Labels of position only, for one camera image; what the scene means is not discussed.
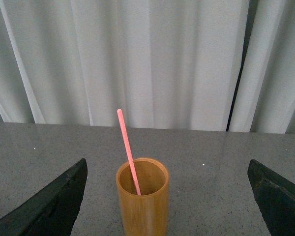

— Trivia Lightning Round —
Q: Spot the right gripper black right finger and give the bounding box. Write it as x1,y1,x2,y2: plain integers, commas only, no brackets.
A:
247,159,295,236

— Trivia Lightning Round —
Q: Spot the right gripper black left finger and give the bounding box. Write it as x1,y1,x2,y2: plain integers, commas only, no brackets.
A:
0,158,88,236

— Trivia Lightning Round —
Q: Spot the pink chopstick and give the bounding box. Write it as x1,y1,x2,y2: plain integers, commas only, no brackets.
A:
117,109,141,196

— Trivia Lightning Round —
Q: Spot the bamboo chopstick holder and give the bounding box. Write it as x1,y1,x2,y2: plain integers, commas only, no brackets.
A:
116,157,170,236

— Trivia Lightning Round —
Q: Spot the white curtain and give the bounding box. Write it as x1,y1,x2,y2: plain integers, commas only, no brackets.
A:
0,0,295,134

